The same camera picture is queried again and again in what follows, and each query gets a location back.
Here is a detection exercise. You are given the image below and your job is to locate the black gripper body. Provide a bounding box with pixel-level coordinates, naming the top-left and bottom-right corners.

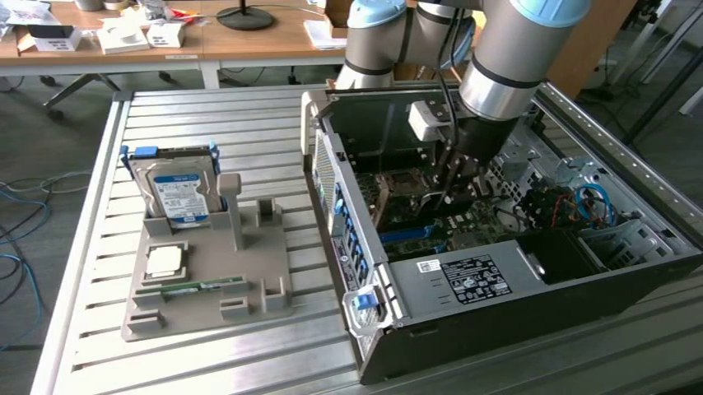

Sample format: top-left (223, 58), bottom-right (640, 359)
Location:
top-left (450, 116), bottom-right (522, 166)

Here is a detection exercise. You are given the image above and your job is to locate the black Nvidia graphics card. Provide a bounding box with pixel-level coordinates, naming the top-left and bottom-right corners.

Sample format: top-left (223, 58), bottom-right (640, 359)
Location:
top-left (375, 174), bottom-right (479, 234)

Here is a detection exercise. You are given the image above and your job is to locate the perforated metal drive cage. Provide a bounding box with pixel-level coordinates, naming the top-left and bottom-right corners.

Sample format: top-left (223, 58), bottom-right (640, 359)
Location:
top-left (481, 94), bottom-right (557, 231)

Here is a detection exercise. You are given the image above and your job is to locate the metal CPU socket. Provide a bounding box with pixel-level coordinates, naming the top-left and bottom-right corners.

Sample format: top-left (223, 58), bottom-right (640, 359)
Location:
top-left (382, 168), bottom-right (435, 198)

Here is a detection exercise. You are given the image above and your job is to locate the green motherboard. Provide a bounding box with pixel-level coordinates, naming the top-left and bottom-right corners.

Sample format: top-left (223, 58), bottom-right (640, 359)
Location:
top-left (354, 150), bottom-right (523, 263)

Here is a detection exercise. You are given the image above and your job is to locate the blue expansion slot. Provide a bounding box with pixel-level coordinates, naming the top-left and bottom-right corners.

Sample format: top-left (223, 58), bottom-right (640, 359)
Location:
top-left (379, 225), bottom-right (441, 244)

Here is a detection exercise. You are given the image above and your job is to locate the grey power supply unit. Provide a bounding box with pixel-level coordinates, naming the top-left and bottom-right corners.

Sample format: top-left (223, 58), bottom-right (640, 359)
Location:
top-left (387, 240), bottom-right (543, 318)

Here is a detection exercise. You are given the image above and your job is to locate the wooden cabinet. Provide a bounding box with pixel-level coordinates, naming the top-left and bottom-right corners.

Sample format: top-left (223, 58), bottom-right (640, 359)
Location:
top-left (541, 0), bottom-right (638, 100)

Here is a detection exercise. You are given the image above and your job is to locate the metal disk bay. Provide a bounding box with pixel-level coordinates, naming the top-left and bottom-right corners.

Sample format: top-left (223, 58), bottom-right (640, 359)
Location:
top-left (576, 220), bottom-right (681, 271)

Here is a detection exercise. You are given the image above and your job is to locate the white paper stack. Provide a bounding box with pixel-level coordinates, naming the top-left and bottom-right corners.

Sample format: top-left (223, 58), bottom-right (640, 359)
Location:
top-left (305, 19), bottom-right (349, 50)

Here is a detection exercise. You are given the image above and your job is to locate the black open PC case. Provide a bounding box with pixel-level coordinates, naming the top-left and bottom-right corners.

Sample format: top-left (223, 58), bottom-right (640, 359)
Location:
top-left (301, 76), bottom-right (703, 386)

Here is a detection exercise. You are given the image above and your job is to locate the brown cardboard box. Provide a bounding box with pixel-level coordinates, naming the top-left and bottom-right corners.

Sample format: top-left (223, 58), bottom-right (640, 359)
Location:
top-left (323, 0), bottom-right (353, 28)

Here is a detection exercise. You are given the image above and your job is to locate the wooden office desk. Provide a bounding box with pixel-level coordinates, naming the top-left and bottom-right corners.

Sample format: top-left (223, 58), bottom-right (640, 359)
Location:
top-left (0, 0), bottom-right (205, 120)
top-left (202, 0), bottom-right (474, 90)

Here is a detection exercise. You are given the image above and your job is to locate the grey plastic parts rack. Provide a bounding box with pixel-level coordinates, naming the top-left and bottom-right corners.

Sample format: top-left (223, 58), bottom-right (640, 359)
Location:
top-left (119, 172), bottom-right (298, 343)

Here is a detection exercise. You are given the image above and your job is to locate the hard disk in blue carrier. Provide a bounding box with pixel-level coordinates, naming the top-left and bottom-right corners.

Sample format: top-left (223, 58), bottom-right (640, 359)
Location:
top-left (119, 142), bottom-right (222, 230)

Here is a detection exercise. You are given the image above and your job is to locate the black round lamp base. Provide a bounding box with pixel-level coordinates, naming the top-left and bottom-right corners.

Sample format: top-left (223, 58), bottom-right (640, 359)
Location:
top-left (217, 0), bottom-right (277, 31)

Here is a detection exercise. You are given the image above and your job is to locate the green RAM stick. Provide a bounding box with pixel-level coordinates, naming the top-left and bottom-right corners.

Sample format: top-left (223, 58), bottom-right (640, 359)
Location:
top-left (134, 276), bottom-right (246, 297)

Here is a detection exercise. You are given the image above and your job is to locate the silver CPU chip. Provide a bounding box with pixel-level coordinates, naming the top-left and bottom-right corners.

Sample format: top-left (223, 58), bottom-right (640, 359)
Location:
top-left (143, 246), bottom-right (189, 283)

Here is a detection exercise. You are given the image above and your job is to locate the red yellow packet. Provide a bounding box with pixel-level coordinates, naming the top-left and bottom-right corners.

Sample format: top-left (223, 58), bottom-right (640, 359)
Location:
top-left (167, 7), bottom-right (209, 26)

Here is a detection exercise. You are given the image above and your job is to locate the white carton with label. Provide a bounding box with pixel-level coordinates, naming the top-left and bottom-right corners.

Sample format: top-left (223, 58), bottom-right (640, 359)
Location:
top-left (147, 22), bottom-right (187, 49)

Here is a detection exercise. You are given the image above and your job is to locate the white box with tape roll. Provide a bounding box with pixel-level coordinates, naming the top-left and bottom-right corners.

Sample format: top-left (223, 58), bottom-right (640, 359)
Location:
top-left (97, 24), bottom-right (151, 54)

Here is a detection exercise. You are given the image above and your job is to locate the white box with black print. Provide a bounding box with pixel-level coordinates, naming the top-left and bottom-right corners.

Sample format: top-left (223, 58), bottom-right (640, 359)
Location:
top-left (34, 35), bottom-right (85, 53)

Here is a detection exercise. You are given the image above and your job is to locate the small black box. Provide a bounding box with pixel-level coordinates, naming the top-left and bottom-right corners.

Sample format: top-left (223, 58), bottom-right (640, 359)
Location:
top-left (27, 24), bottom-right (77, 40)

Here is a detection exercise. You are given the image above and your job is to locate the clear plastic bag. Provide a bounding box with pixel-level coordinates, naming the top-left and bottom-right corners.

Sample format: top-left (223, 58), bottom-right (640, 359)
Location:
top-left (0, 0), bottom-right (62, 26)

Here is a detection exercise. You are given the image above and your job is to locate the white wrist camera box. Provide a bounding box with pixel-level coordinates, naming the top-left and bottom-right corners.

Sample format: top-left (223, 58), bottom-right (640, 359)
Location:
top-left (409, 100), bottom-right (447, 142)

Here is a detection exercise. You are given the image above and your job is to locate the red yellow black wire bundle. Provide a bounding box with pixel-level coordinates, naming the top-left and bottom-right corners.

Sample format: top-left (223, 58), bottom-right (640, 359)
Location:
top-left (521, 187), bottom-right (584, 230)

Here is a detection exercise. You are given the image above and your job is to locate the black camera cable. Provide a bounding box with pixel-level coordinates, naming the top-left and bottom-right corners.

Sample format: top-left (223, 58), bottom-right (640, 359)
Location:
top-left (435, 0), bottom-right (461, 143)

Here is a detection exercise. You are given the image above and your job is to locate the blue SATA wire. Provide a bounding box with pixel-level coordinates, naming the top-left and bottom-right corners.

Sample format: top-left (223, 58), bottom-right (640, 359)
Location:
top-left (574, 183), bottom-right (620, 230)

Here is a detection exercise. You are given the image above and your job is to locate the grey floor cable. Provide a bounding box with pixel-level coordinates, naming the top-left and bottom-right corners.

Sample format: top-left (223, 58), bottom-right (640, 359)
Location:
top-left (0, 170), bottom-right (93, 194)

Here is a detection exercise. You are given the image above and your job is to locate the blue floor cable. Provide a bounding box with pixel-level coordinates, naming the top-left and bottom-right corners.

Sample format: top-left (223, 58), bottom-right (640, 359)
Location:
top-left (0, 180), bottom-right (53, 351)

